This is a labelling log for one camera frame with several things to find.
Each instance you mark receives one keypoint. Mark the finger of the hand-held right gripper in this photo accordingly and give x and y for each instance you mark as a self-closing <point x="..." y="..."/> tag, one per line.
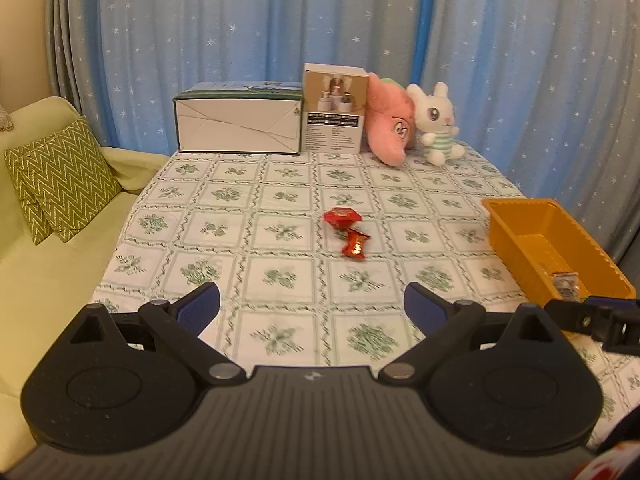
<point x="610" y="302"/>
<point x="580" y="319"/>

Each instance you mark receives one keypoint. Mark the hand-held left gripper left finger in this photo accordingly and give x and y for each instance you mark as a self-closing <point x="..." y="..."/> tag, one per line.
<point x="200" y="306"/>

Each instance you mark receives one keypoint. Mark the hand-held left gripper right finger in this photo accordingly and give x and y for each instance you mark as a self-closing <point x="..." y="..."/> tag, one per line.
<point x="425" y="306"/>

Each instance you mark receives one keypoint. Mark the dark clear snack packet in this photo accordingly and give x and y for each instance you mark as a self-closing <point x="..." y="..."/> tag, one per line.
<point x="565" y="286"/>

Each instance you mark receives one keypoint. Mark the orange plastic basket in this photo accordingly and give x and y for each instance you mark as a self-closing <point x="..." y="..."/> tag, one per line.
<point x="540" y="240"/>

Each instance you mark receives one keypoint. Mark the red foil candy wide wrapper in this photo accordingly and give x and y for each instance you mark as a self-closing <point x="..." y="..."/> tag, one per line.
<point x="341" y="217"/>

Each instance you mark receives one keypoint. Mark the pale green sofa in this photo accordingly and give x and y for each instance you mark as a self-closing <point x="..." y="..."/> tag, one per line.
<point x="55" y="280"/>

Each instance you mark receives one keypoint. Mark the red white printed cloth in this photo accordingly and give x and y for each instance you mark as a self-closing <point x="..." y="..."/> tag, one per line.
<point x="607" y="465"/>

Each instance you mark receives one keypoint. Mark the green zigzag cushion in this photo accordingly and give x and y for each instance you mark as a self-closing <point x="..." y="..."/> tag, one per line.
<point x="75" y="180"/>
<point x="30" y="212"/>

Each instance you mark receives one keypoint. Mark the pink plush toy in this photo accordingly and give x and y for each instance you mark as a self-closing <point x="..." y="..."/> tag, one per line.
<point x="387" y="130"/>

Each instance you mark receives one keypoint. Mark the white rabbit plush toy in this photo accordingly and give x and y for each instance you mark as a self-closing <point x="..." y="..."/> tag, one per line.
<point x="437" y="120"/>

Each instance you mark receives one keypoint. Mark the white green cardboard box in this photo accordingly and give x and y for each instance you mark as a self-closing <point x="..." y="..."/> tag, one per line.
<point x="235" y="122"/>

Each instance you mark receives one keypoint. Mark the tan product box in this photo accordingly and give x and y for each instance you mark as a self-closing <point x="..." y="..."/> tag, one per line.
<point x="334" y="110"/>

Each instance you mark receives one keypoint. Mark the blue starry curtain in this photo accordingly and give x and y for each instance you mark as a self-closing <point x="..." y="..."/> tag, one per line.
<point x="200" y="25"/>

